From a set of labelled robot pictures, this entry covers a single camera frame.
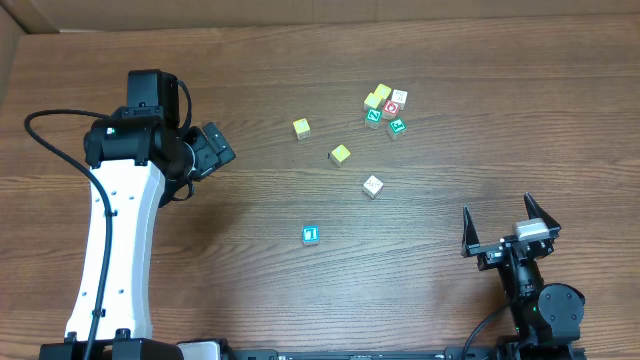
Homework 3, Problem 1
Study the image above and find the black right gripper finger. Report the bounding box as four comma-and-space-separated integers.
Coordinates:
524, 192, 562, 235
461, 206, 480, 258

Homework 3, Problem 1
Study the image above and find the white pattern block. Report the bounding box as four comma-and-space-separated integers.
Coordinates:
362, 175, 384, 199

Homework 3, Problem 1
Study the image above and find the blue letter block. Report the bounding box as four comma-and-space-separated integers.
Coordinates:
302, 225, 320, 246

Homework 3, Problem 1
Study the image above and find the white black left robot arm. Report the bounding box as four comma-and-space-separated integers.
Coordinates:
39, 69, 235, 359

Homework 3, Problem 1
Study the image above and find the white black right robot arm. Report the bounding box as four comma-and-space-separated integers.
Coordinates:
460, 193, 585, 360

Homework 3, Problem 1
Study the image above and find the green letter block right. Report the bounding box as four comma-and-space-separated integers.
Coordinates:
387, 118, 407, 140

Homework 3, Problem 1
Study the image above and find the red letter block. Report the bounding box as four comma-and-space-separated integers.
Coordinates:
382, 100, 400, 120

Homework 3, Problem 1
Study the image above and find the green Z letter block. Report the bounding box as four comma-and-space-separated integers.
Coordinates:
364, 108, 382, 129

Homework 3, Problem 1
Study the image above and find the white letter block cluster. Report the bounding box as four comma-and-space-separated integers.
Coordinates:
390, 89, 408, 110

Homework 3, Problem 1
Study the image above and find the yellow block left cluster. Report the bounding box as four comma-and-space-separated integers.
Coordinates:
363, 93, 383, 111

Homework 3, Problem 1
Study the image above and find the yellow block cluster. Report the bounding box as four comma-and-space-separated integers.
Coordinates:
374, 83, 392, 101
363, 93, 383, 111

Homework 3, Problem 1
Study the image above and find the yellow block top cluster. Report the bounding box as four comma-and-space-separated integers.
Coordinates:
374, 83, 392, 101

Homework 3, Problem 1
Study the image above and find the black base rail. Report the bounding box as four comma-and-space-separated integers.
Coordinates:
221, 347, 587, 360

